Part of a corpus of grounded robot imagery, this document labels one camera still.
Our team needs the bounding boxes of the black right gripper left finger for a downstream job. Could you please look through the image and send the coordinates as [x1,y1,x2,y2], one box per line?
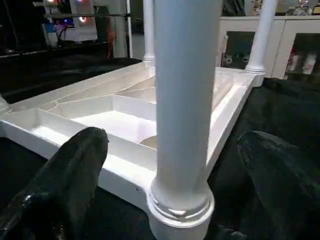
[0,126,110,240]

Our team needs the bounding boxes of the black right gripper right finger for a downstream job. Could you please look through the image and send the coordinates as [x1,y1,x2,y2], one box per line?
[236,130,320,240]

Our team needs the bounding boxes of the white plastic table top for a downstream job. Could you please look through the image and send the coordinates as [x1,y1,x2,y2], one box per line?
[0,61,257,211]

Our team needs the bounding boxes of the black plastic mat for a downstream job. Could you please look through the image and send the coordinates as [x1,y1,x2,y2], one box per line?
[0,54,320,240]

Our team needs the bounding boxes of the white glass door cabinet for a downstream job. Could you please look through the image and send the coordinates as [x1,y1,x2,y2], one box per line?
[218,15,320,81]

